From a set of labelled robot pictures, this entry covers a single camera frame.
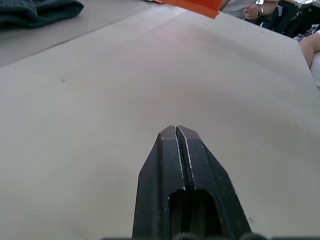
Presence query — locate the orange sheet of paper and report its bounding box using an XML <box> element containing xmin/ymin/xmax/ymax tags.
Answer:
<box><xmin>163</xmin><ymin>0</ymin><xmax>223</xmax><ymax>20</ymax></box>

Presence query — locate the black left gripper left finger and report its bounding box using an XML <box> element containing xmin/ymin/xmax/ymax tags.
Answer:
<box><xmin>131</xmin><ymin>124</ymin><xmax>187</xmax><ymax>239</ymax></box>

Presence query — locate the bystander bare leg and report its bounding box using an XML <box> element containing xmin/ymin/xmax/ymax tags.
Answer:
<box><xmin>299</xmin><ymin>31</ymin><xmax>320</xmax><ymax>70</ymax></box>

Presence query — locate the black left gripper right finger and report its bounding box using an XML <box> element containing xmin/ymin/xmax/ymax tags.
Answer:
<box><xmin>175</xmin><ymin>125</ymin><xmax>253</xmax><ymax>239</ymax></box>

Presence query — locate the bystander hand with wristwatch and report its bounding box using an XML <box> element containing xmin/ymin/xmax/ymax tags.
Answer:
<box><xmin>243</xmin><ymin>3</ymin><xmax>263</xmax><ymax>22</ymax></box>

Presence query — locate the bystander white shirt torso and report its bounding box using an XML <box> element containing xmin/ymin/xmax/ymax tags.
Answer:
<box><xmin>220</xmin><ymin>0</ymin><xmax>279</xmax><ymax>20</ymax></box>

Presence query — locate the black chair frame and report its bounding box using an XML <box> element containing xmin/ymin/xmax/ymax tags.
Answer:
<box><xmin>259</xmin><ymin>0</ymin><xmax>320</xmax><ymax>38</ymax></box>

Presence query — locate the dark green cloth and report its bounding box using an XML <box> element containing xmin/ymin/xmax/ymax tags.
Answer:
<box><xmin>0</xmin><ymin>0</ymin><xmax>85</xmax><ymax>30</ymax></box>

